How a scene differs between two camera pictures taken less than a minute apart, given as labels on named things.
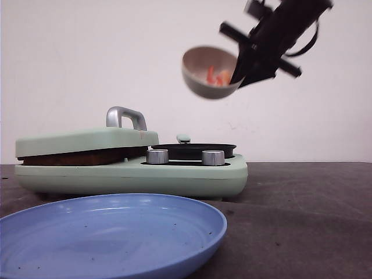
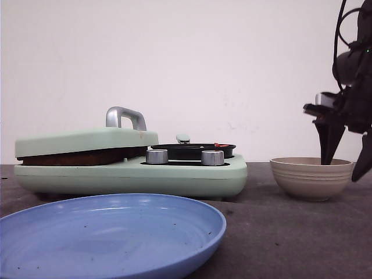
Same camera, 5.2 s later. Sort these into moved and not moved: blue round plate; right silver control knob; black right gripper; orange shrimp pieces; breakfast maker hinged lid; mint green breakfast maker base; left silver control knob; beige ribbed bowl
Moved: orange shrimp pieces; black right gripper; beige ribbed bowl
Not moved: blue round plate; breakfast maker hinged lid; mint green breakfast maker base; right silver control knob; left silver control knob
